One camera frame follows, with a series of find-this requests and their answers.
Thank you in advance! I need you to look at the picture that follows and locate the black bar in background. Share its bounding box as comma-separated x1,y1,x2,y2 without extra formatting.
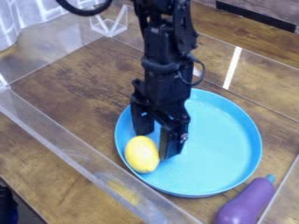
216,0,296,33

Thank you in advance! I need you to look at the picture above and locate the purple toy eggplant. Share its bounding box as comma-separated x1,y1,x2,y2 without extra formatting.
213,174,276,224

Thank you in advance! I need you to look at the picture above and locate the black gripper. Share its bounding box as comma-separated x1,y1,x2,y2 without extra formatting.
130,59,193,160

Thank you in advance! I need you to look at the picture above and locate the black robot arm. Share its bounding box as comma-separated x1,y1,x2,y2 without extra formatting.
130,0,197,160

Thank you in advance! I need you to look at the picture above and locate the black cable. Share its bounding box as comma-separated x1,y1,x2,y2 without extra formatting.
54,0,114,18

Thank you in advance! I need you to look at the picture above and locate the yellow toy lemon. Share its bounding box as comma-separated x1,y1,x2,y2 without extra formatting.
124,136,160,173

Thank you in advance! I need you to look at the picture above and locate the white patterned curtain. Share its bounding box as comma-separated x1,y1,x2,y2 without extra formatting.
0,0,109,52

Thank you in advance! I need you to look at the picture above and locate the blue round plate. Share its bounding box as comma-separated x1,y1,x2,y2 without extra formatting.
113,87,264,199

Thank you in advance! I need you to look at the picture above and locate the clear acrylic enclosure wall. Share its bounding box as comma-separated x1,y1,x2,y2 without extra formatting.
0,0,299,224

